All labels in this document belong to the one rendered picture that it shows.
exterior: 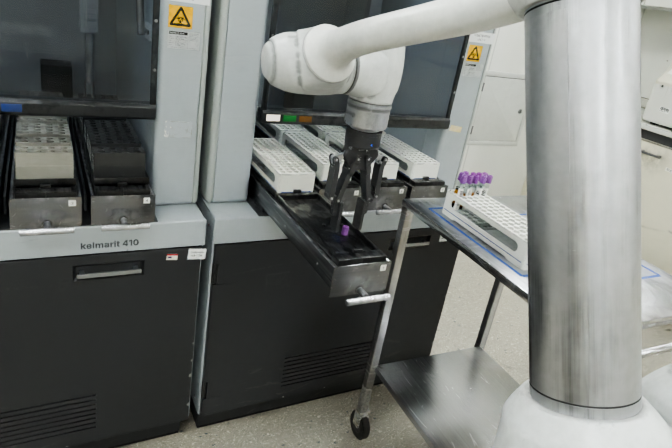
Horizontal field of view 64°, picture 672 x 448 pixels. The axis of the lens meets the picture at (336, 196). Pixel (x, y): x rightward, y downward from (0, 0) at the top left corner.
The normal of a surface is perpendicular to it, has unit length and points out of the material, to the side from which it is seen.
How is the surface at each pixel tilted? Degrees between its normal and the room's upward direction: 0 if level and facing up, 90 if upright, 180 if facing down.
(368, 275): 90
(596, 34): 74
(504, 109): 90
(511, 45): 90
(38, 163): 90
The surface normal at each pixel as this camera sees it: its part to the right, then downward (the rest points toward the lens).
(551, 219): -0.80, 0.06
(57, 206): 0.45, 0.39
